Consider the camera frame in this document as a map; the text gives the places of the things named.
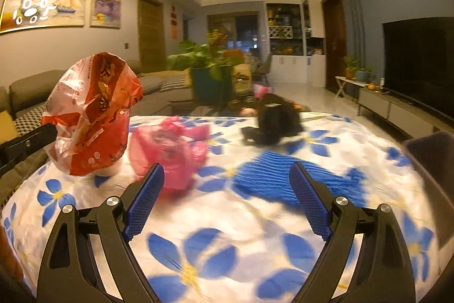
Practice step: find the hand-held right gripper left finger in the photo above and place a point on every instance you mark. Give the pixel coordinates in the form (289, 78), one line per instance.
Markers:
(145, 200)

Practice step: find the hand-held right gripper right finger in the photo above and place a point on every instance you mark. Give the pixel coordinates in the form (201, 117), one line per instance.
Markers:
(310, 203)

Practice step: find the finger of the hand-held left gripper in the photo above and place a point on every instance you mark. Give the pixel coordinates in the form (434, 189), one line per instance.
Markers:
(24, 145)

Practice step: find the blue bristly scrubber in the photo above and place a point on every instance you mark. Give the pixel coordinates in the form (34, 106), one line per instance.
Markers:
(269, 175)

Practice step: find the pink plastic bag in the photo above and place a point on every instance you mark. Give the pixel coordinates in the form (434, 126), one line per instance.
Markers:
(166, 150)

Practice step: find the red and white plastic bag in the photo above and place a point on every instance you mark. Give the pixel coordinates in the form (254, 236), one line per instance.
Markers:
(95, 104)

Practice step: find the black bag white label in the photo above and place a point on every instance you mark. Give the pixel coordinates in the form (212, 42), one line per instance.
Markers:
(276, 122)

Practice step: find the grey plastic bin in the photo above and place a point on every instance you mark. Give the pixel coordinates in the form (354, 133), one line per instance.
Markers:
(432, 154)

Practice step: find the grey sofa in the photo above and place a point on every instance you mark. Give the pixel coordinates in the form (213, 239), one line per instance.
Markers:
(32, 86)

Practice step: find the blue floral tablecloth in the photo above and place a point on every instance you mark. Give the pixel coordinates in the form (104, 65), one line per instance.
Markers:
(227, 235)

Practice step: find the grey television cabinet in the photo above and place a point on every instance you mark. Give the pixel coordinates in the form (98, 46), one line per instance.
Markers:
(390, 111)

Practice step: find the white side table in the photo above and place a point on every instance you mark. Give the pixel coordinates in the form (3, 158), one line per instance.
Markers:
(346, 81)

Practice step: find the potted plant teal pot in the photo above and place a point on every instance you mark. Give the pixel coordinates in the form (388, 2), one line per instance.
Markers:
(209, 86)

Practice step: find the small orange ornament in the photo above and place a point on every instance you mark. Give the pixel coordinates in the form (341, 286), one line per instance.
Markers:
(371, 87)

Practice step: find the white display cabinet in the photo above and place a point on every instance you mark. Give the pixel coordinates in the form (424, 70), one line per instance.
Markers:
(287, 68)

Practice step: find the small potted plants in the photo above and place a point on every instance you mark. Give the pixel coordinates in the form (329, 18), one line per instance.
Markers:
(361, 74)

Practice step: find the yellow packet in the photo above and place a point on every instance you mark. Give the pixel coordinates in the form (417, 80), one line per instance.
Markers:
(242, 79)

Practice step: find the dark wooden door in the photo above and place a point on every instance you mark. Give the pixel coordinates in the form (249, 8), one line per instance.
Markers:
(335, 44)

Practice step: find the light wooden door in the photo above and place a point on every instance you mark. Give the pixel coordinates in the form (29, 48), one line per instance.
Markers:
(151, 36)

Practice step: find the purple painting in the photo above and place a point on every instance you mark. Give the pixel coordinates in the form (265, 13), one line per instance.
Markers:
(105, 3)

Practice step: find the yellow flowers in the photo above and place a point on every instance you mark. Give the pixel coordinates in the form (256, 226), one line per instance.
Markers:
(217, 37)

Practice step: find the black television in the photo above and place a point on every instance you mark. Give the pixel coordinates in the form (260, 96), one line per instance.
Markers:
(418, 61)

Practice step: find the red wall hangings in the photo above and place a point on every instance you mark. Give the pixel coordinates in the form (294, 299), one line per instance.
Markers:
(174, 22)

